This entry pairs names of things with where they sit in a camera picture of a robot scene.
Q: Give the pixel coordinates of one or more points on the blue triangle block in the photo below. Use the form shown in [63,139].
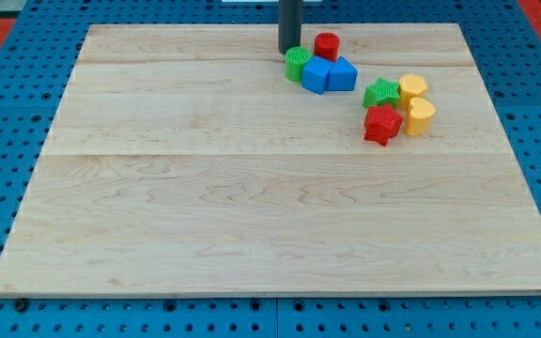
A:
[342,76]

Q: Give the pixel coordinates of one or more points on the light wooden board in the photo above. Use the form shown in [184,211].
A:
[182,163]

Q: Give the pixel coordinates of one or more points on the blue cube block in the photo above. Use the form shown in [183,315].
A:
[315,74]

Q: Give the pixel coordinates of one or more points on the green cylinder block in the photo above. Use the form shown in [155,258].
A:
[296,59]

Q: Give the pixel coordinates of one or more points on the red star block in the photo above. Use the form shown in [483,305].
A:
[381,124]

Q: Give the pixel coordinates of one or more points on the green star block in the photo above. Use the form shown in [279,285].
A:
[381,92]

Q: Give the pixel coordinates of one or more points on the red cylinder block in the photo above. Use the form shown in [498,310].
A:
[326,45]

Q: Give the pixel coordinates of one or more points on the yellow heart block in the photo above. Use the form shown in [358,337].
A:
[419,116]

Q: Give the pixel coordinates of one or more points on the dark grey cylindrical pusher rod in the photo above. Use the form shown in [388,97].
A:
[289,24]

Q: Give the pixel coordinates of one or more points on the yellow hexagon block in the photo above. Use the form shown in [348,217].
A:
[411,86]

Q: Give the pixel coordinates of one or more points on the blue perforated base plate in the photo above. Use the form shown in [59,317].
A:
[36,61]

